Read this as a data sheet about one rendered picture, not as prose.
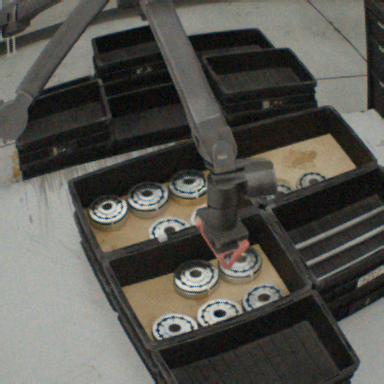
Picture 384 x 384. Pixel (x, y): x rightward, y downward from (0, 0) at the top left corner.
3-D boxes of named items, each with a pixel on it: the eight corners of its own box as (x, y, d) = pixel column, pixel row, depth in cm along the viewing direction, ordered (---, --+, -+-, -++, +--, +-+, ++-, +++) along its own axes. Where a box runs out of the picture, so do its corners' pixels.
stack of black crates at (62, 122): (33, 232, 300) (15, 146, 270) (26, 186, 321) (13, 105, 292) (123, 213, 306) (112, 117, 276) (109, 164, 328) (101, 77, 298)
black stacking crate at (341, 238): (309, 316, 177) (315, 287, 169) (261, 243, 198) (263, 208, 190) (418, 257, 187) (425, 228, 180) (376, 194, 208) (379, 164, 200)
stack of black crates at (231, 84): (228, 189, 313) (223, 93, 283) (205, 142, 335) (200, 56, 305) (318, 168, 320) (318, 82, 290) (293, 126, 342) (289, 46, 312)
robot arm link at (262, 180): (200, 136, 152) (211, 142, 143) (258, 128, 154) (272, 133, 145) (209, 200, 154) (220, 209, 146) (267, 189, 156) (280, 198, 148)
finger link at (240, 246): (233, 247, 163) (234, 212, 157) (247, 270, 158) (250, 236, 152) (201, 257, 162) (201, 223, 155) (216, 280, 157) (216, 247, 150)
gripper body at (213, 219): (226, 207, 160) (227, 177, 156) (248, 240, 153) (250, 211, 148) (195, 216, 159) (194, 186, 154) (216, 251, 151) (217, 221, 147)
